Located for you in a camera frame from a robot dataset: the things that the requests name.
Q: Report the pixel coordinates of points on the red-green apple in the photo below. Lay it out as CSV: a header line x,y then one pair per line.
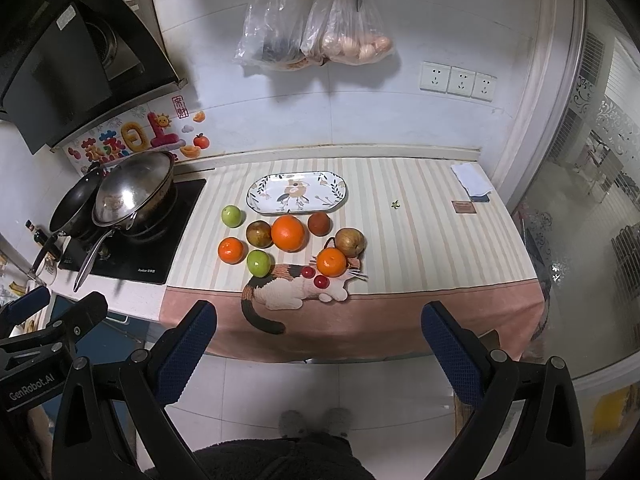
x,y
350,241
258,234

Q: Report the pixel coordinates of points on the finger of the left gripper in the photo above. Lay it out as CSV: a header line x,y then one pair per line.
x,y
18,311
81,317

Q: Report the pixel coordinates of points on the small brown card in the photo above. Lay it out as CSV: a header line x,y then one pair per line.
x,y
463,207

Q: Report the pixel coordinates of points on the large orange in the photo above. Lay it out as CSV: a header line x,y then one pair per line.
x,y
288,233

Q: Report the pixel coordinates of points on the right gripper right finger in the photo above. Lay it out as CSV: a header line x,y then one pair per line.
x,y
486,380

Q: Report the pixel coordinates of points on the dark red-brown fruit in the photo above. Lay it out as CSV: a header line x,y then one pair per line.
x,y
319,224

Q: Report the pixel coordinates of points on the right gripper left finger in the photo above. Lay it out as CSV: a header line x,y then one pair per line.
x,y
152,379

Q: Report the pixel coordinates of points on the green apple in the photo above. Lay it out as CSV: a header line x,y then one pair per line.
x,y
231,216
259,263

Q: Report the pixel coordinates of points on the colourful wall stickers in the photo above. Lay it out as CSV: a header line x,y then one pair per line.
x,y
173,123

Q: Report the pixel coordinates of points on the steel wok lid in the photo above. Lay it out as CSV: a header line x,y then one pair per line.
x,y
133,189

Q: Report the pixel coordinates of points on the plastic bag with eggs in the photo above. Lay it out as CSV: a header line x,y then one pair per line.
x,y
346,32

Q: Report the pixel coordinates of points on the grey slippers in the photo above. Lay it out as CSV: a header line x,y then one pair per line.
x,y
335,422

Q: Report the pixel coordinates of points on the striped pink tablecloth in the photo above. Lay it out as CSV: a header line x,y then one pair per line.
x,y
475,264

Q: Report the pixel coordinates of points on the small orange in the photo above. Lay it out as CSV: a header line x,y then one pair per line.
x,y
231,250
331,262

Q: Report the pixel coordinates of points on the black frying pan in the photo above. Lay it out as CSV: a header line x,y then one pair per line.
x,y
73,215

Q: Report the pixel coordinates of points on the black induction cooktop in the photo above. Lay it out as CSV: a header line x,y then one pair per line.
x,y
146,254

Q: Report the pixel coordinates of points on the floral oval ceramic plate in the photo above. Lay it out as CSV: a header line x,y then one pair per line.
x,y
304,192

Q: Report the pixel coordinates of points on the dark sauce bottle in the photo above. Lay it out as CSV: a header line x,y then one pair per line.
x,y
39,235

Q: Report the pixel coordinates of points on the black range hood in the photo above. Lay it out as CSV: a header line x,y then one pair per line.
x,y
68,65

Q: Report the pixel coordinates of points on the white wall socket strip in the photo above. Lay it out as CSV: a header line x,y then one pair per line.
x,y
457,81

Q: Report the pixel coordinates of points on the plastic bag dark contents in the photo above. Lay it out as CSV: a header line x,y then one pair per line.
x,y
272,35

